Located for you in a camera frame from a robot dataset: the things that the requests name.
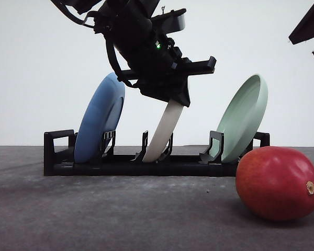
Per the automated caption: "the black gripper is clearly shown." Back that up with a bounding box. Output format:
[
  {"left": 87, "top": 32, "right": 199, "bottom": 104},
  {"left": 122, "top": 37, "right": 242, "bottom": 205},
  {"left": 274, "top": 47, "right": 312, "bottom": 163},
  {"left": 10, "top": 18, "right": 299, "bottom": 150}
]
[{"left": 94, "top": 12, "right": 216, "bottom": 107}]

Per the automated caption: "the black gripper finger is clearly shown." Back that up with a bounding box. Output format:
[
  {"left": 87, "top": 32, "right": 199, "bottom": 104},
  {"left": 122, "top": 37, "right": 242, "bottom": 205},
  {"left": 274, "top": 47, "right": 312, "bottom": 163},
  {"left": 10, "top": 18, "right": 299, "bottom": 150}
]
[{"left": 288, "top": 4, "right": 314, "bottom": 54}]

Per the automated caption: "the white plate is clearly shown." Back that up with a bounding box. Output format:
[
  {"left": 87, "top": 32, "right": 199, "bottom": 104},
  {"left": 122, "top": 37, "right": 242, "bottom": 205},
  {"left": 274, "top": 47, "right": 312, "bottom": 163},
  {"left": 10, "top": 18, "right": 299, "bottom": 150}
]
[{"left": 143, "top": 99, "right": 184, "bottom": 162}]

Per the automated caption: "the red pomegranate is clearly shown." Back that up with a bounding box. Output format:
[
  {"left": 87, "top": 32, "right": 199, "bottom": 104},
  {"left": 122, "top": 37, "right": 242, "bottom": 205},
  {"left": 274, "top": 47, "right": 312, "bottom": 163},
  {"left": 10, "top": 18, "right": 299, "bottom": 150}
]
[{"left": 235, "top": 146, "right": 314, "bottom": 222}]

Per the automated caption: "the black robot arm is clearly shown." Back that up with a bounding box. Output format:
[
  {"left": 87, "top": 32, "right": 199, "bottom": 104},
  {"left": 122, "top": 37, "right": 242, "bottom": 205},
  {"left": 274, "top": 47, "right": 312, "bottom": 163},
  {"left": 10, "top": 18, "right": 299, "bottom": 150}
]
[{"left": 50, "top": 0, "right": 217, "bottom": 107}]

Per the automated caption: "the blue plate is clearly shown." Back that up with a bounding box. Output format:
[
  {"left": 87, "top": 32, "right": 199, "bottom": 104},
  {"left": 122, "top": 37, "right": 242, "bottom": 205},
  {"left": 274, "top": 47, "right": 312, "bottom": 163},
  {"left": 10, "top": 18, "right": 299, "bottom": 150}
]
[{"left": 74, "top": 72, "right": 126, "bottom": 164}]

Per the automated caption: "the light green plate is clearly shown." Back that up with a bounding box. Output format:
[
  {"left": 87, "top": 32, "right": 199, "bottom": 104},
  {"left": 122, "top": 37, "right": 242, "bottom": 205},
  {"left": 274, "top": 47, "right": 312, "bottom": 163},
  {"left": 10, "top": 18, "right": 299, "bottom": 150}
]
[{"left": 211, "top": 74, "right": 268, "bottom": 163}]

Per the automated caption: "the black plastic dish rack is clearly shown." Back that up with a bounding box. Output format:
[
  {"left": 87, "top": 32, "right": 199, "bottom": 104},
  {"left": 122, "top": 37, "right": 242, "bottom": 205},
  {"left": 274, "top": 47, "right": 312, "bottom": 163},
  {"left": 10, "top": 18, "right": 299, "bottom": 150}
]
[{"left": 43, "top": 130, "right": 271, "bottom": 176}]

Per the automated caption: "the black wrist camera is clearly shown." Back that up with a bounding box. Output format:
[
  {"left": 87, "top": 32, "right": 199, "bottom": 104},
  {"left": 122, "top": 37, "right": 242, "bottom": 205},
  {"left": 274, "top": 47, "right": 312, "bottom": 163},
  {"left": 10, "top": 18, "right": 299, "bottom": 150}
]
[{"left": 151, "top": 8, "right": 186, "bottom": 34}]

